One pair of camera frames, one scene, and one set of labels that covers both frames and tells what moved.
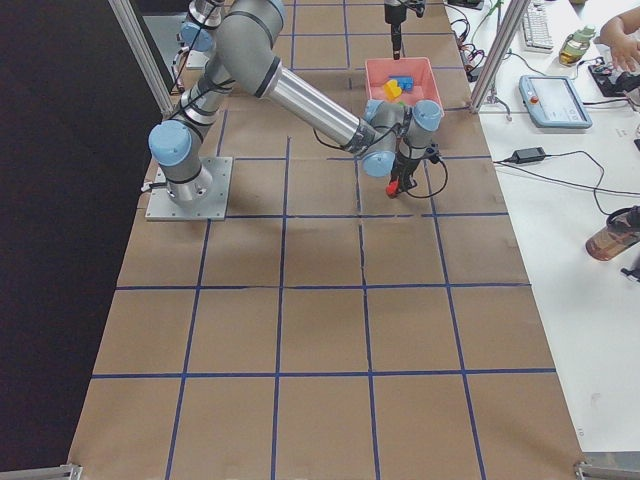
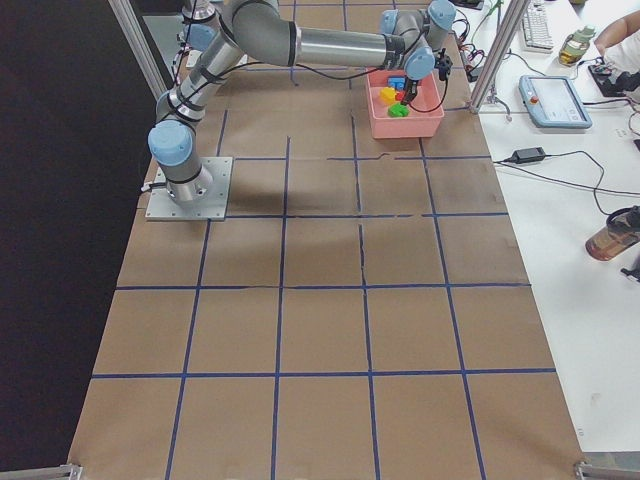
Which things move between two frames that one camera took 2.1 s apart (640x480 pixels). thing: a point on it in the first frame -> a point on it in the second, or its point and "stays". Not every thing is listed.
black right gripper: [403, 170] -> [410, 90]
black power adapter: [528, 154] stays
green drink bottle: [575, 46] stays
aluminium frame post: [513, 19] stays
